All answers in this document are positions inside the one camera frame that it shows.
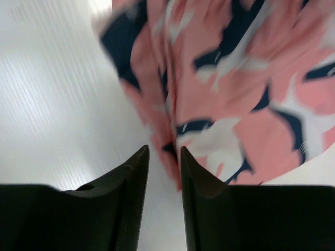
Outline pink shark print shorts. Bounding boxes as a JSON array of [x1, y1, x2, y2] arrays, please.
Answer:
[[93, 1, 334, 187]]

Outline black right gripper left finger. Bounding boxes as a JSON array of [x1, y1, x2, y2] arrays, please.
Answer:
[[1, 146, 149, 250]]

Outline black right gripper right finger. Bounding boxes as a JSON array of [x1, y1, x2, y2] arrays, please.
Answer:
[[181, 147, 334, 250]]

